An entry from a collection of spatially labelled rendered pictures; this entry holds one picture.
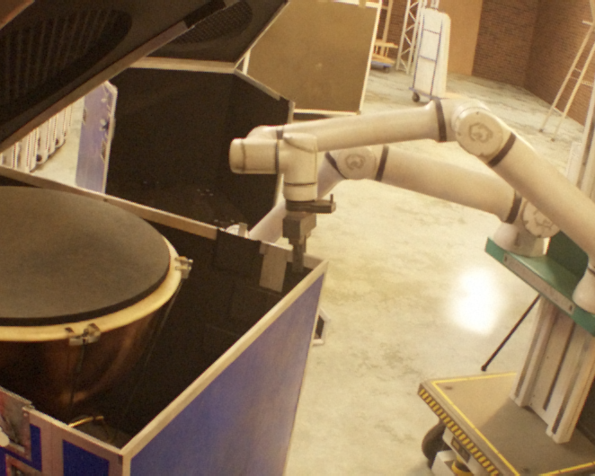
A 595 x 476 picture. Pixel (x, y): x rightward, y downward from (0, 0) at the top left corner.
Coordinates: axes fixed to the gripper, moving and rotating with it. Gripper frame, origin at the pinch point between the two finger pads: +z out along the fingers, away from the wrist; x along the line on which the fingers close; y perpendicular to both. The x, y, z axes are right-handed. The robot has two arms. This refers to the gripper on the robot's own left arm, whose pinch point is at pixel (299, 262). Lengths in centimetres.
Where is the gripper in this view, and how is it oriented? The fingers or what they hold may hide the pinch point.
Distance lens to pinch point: 210.6
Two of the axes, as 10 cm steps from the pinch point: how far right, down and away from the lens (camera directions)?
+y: -9.4, -1.1, 3.2
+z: -0.1, 9.5, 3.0
